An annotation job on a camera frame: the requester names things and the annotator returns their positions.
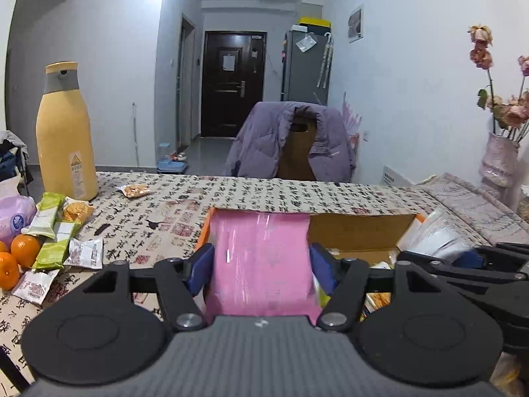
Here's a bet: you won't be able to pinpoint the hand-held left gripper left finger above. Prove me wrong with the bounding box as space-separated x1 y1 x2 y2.
80 243 216 331

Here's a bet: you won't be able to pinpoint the pink quilted blanket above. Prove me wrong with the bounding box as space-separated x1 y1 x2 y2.
415 172 529 246

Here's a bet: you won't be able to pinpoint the clear silver snack packet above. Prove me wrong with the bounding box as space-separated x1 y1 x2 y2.
394 210 469 261

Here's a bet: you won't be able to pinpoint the blue floor tray with bowls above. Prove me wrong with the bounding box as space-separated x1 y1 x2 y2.
157 143 188 173

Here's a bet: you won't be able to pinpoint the dark entrance door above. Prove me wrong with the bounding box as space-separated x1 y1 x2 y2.
200 30 267 138

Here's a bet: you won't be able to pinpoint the green-white snack packet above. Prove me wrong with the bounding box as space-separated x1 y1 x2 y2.
21 192 66 239
32 221 82 270

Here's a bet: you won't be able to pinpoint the pink vase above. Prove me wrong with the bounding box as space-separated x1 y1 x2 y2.
479 132 523 211

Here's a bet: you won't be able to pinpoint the pink snack packet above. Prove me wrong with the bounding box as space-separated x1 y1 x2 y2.
205 210 323 325

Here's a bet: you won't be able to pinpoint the white plastic bag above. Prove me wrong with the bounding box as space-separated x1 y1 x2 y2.
0 174 23 199

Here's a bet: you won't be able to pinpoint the grey interior door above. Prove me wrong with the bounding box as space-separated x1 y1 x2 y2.
178 12 197 150

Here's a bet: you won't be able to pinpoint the purple tissue pack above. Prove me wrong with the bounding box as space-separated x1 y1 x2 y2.
0 194 38 244

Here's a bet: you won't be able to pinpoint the yellow box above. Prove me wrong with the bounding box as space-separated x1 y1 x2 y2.
298 17 332 31

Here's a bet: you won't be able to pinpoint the wall poster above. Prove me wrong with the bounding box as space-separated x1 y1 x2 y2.
348 5 365 43

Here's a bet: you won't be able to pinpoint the brown chair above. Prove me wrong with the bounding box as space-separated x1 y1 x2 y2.
277 116 319 180

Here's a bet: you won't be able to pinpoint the red cardboard box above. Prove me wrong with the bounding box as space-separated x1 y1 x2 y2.
194 207 428 274

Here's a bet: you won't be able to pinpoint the grey refrigerator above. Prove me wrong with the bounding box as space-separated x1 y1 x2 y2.
281 29 335 106

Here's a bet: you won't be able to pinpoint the folded umbrella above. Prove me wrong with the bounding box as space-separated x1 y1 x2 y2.
316 33 335 89

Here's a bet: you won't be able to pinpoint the purple puffer jacket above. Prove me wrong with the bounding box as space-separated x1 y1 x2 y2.
225 101 358 183

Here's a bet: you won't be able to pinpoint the pale leaf wall decoration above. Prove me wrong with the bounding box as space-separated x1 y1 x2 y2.
341 91 362 141

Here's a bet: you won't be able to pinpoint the round cracker snack packet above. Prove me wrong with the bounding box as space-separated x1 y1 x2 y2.
61 198 96 224

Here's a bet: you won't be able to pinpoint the yellow thermos bottle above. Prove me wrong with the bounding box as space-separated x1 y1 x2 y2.
36 62 100 201

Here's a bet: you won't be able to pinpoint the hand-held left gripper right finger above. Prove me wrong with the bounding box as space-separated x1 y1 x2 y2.
310 243 455 331

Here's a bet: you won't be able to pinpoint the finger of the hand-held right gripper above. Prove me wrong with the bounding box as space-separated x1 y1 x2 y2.
438 273 529 319
397 243 529 277

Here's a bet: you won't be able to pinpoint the dried pink roses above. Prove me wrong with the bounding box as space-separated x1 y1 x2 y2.
467 25 529 141

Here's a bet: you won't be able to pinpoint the small clear cracker packet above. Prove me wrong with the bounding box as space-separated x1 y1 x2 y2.
116 184 151 200

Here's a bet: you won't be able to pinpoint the white red-print snack packet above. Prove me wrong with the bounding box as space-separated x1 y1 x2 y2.
12 269 61 307

